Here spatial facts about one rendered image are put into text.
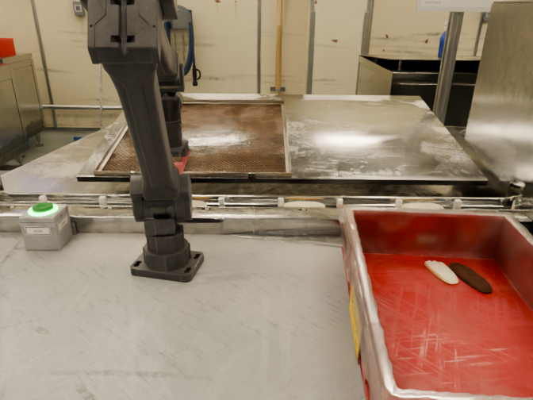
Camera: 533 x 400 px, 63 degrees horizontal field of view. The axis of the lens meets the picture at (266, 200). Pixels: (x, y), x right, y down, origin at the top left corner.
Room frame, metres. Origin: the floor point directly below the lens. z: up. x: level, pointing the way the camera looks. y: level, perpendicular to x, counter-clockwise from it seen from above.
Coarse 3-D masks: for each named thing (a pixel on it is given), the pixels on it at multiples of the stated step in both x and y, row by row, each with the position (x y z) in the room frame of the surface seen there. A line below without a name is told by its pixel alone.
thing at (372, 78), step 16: (368, 64) 3.23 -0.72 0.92; (384, 64) 2.98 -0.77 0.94; (416, 64) 3.00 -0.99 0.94; (432, 64) 3.01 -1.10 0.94; (464, 64) 3.04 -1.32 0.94; (368, 80) 3.19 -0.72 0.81; (384, 80) 2.76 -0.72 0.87; (400, 80) 2.59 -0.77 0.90; (416, 80) 2.59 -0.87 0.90; (432, 80) 2.59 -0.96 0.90; (464, 80) 2.59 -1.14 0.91; (432, 96) 2.59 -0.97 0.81; (464, 96) 2.59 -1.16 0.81; (448, 112) 2.59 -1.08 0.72; (464, 112) 2.59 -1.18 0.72
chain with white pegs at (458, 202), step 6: (42, 198) 0.92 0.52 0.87; (102, 198) 0.92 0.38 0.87; (222, 198) 0.93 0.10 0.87; (282, 198) 0.93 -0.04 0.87; (342, 198) 0.94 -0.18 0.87; (102, 204) 0.92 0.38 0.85; (222, 204) 0.93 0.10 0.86; (282, 204) 0.93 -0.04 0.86; (336, 204) 0.94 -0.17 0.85; (342, 204) 0.93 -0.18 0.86; (396, 204) 0.93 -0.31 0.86; (456, 204) 0.93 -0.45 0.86
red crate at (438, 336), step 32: (384, 256) 0.75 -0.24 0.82; (416, 256) 0.76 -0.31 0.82; (448, 256) 0.76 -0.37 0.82; (384, 288) 0.65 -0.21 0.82; (416, 288) 0.65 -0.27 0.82; (448, 288) 0.65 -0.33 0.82; (512, 288) 0.65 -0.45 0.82; (384, 320) 0.56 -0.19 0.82; (416, 320) 0.56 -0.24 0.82; (448, 320) 0.56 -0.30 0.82; (480, 320) 0.56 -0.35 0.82; (512, 320) 0.56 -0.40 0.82; (416, 352) 0.49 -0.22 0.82; (448, 352) 0.49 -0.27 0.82; (480, 352) 0.49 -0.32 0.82; (512, 352) 0.49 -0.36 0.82; (416, 384) 0.43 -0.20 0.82; (448, 384) 0.43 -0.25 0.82; (480, 384) 0.43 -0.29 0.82; (512, 384) 0.43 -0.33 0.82
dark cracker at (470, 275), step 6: (450, 264) 0.72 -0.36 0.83; (456, 264) 0.71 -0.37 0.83; (462, 264) 0.72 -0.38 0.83; (456, 270) 0.70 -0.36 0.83; (462, 270) 0.69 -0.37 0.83; (468, 270) 0.69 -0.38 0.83; (462, 276) 0.68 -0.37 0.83; (468, 276) 0.67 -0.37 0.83; (474, 276) 0.67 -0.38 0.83; (480, 276) 0.67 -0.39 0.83; (468, 282) 0.66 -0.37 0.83; (474, 282) 0.66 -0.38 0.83; (480, 282) 0.66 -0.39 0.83; (486, 282) 0.66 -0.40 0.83; (474, 288) 0.65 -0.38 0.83; (480, 288) 0.64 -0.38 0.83; (486, 288) 0.64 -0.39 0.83; (492, 288) 0.64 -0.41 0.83
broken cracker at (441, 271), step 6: (426, 264) 0.72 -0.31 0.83; (432, 264) 0.71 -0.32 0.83; (438, 264) 0.71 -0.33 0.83; (444, 264) 0.71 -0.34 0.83; (432, 270) 0.70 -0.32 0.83; (438, 270) 0.69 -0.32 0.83; (444, 270) 0.69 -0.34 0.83; (450, 270) 0.69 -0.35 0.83; (438, 276) 0.68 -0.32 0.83; (444, 276) 0.67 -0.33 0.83; (450, 276) 0.67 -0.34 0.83; (456, 276) 0.68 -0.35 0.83; (444, 282) 0.67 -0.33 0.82; (450, 282) 0.66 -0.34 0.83; (456, 282) 0.66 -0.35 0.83
